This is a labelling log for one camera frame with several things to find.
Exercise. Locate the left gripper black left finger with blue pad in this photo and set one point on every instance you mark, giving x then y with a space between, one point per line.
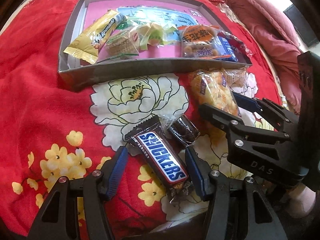
58 216

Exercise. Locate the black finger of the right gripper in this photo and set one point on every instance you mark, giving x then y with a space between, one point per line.
250 148

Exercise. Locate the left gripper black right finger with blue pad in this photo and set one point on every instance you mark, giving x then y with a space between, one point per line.
238 209

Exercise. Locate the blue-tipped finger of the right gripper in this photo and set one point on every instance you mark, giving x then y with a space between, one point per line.
281 119

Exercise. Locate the small clear cracker packet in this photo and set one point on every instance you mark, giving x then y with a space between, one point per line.
235 77

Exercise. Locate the pink quilted blanket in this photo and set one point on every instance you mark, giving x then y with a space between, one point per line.
275 33

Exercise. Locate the orange rice cracker packet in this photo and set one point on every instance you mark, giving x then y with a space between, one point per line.
211 88

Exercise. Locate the blue red snack packet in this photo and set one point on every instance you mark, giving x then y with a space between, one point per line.
236 44

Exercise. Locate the red floral blanket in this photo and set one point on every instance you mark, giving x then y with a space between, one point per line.
48 131

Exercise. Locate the dark brown wrapped candy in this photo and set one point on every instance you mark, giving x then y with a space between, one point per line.
180 128

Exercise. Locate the orange peanut snack packet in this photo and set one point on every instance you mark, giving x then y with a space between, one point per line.
202 42

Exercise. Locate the Snickers chocolate bar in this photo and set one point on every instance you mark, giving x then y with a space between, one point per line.
148 138

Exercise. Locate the yellow green wrapped candy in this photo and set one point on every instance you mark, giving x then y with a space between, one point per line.
154 34

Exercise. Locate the clear square biscuit packet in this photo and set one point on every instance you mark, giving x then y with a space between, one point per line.
123 45

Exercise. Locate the yellow wafer snack packet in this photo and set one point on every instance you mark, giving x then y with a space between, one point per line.
87 45

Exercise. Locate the grey cardboard tray box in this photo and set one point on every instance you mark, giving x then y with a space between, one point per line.
155 60

